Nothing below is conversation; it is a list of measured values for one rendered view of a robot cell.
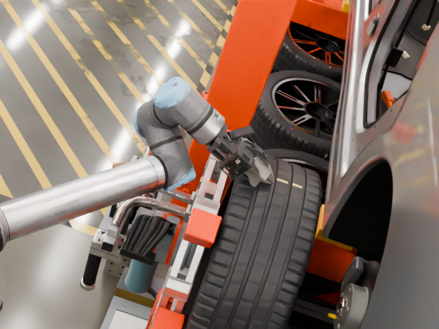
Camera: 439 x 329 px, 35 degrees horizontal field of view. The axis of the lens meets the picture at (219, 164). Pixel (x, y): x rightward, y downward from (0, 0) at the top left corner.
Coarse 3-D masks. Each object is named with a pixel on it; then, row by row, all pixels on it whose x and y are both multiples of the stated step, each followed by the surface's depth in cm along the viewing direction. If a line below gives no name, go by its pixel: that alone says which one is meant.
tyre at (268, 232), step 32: (224, 192) 225; (256, 192) 182; (288, 192) 185; (320, 192) 189; (224, 224) 176; (256, 224) 176; (288, 224) 178; (224, 256) 173; (256, 256) 173; (288, 256) 175; (224, 288) 173; (256, 288) 173; (288, 288) 173; (192, 320) 176; (224, 320) 174; (256, 320) 174; (288, 320) 174
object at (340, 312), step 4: (344, 296) 204; (340, 300) 205; (344, 300) 202; (340, 304) 204; (344, 304) 201; (336, 308) 206; (340, 308) 202; (344, 308) 201; (336, 312) 205; (340, 312) 201; (336, 316) 203; (340, 316) 202
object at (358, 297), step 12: (372, 264) 206; (372, 276) 202; (348, 288) 204; (360, 288) 202; (372, 288) 198; (348, 300) 201; (360, 300) 198; (348, 312) 197; (360, 312) 197; (336, 324) 204; (348, 324) 197; (360, 324) 197
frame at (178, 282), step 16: (208, 160) 195; (208, 176) 189; (224, 176) 191; (192, 208) 180; (208, 208) 180; (176, 256) 178; (176, 272) 177; (192, 272) 178; (176, 288) 177; (160, 304) 181; (176, 304) 180
